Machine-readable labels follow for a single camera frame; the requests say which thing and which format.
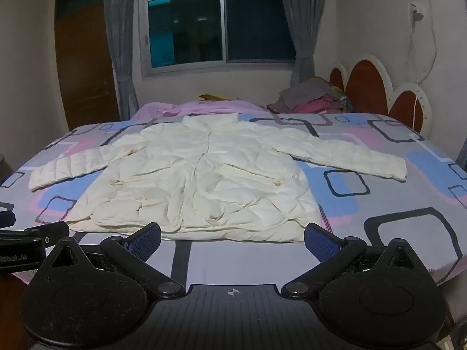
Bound brown wooden door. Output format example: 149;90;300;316
55;0;122;131

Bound patterned bed sheet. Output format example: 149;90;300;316
0;111;467;288

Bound white cable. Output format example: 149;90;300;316
409;7;438;132

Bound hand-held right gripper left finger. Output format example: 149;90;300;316
44;222;187;298

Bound white puffer jacket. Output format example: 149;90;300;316
28;112;407;243

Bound grey curtain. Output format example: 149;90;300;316
275;0;338;89
103;0;147;120

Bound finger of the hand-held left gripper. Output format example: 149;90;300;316
0;202;16;229
0;222;70;245

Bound sliding glass window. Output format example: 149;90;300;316
139;0;298;78

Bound brown and white headboard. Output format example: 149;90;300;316
328;55;433;136

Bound pile of folded clothes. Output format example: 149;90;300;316
267;76;354;115

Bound pink blanket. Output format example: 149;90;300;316
131;99;271;122

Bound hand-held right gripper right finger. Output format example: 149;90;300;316
281;222;421;298

